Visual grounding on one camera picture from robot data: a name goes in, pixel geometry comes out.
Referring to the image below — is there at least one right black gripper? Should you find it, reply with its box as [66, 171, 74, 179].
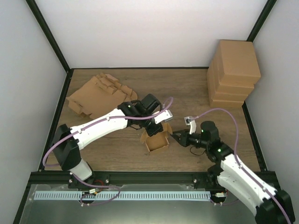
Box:
[171, 130, 209, 149]

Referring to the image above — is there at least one brown cardboard box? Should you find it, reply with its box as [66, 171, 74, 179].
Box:
[140, 123, 172, 154]

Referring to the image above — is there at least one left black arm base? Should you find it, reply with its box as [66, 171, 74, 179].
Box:
[67, 166, 110, 189]

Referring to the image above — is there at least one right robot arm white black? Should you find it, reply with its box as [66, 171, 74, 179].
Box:
[171, 118, 295, 224]

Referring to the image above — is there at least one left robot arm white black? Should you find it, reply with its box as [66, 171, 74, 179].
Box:
[52, 94, 163, 189]

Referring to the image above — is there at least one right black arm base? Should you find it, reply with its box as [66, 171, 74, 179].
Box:
[192, 165, 224, 191]

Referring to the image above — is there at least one bottom folded cardboard box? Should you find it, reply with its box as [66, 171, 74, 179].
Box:
[209, 98, 244, 108]

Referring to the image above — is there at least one folded cardboard box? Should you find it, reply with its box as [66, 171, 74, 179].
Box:
[207, 81, 248, 101]
[213, 40, 261, 84]
[206, 66, 254, 95]
[209, 98, 244, 108]

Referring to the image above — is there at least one top folded cardboard box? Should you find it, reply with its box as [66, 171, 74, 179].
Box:
[213, 40, 261, 84]

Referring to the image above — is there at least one stack of flat cardboard blanks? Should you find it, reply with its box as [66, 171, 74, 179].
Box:
[67, 73, 137, 119]

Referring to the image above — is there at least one clear acrylic plate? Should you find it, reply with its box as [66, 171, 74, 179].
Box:
[20, 185, 255, 224]

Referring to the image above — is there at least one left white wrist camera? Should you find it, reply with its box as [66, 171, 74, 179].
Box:
[153, 110, 173, 124]

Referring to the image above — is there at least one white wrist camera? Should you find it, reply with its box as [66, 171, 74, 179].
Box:
[153, 110, 173, 124]
[184, 116, 197, 134]

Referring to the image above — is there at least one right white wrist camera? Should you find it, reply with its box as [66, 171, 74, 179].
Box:
[184, 116, 197, 134]

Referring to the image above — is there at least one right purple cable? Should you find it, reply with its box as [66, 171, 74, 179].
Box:
[190, 108, 292, 224]

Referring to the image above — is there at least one purple cable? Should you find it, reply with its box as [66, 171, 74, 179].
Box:
[190, 108, 292, 224]
[42, 97, 175, 206]

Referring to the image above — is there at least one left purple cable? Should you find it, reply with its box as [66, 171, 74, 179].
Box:
[42, 97, 175, 206]

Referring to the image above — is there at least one black aluminium frame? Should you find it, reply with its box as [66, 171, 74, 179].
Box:
[14, 0, 279, 224]

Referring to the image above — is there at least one light blue slotted cable duct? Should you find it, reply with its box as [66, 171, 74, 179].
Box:
[34, 191, 211, 202]

